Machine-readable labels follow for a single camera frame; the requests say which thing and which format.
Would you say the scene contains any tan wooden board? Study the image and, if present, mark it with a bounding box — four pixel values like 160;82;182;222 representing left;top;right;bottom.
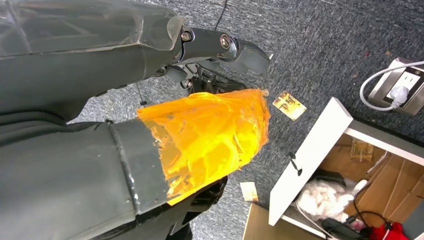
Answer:
242;202;320;240

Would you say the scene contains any black power adapter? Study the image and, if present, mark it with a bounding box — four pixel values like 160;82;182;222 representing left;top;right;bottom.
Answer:
321;216;366;240

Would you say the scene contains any white power cable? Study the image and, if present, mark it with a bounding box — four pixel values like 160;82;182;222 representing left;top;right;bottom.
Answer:
359;60;424;112

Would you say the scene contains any patterned card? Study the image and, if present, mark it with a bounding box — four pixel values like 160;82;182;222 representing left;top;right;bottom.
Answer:
272;91;308;121
239;181;260;203

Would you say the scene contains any thin black cable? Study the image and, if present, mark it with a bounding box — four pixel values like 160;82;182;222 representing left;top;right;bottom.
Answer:
213;0;229;32

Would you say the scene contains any silver floor socket box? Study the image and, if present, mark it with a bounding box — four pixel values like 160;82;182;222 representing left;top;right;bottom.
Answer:
368;57;424;117

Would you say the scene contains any white power plug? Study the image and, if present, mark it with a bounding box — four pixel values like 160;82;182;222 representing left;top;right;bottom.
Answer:
389;85;411;109

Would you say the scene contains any white plastic bag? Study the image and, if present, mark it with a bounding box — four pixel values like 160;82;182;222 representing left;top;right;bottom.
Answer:
294;178;369;223

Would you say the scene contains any orange tape wrap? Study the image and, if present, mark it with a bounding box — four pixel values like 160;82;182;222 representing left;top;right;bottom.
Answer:
136;88;272;207

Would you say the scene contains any white open cabinet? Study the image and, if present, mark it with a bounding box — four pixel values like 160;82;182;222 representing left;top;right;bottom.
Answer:
268;96;424;240

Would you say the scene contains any red object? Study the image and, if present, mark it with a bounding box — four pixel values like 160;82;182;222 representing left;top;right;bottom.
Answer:
369;221;410;240

